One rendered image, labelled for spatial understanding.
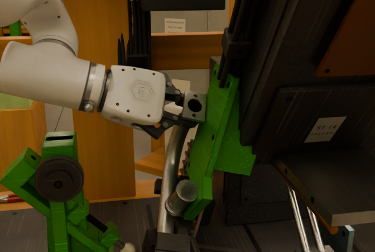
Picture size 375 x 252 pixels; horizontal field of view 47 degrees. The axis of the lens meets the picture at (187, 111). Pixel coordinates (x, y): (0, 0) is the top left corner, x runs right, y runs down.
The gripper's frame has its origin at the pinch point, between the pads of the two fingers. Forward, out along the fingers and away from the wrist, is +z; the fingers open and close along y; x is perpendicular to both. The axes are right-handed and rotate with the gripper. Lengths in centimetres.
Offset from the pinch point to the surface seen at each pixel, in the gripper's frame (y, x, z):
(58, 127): 145, 334, -14
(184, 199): -16.2, -0.4, 0.5
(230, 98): -3.2, -12.2, 2.6
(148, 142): 121, 275, 61
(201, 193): -15.5, -2.2, 2.6
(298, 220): -17.9, -5.1, 18.6
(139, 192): -2.1, 42.7, 3.4
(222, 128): -6.7, -8.6, 3.0
